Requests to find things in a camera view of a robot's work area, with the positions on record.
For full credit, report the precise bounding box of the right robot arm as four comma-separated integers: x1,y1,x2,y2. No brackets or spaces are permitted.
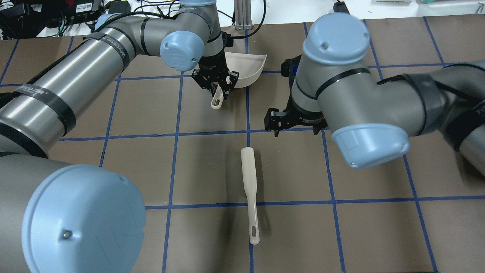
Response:
264,12,485,173

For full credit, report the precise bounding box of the aluminium frame post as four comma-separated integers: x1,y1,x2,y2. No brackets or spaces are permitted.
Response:
233,0,253,30

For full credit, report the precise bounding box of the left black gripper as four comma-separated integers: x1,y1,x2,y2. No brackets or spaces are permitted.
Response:
192,69,239,100

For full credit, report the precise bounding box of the white dustpan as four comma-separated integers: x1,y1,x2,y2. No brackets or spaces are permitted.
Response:
225,52,267,89

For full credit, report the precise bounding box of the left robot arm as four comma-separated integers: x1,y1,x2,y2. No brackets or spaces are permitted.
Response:
1,0,239,273

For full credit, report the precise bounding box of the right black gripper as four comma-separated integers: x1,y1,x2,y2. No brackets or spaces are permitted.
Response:
264,57,328,137

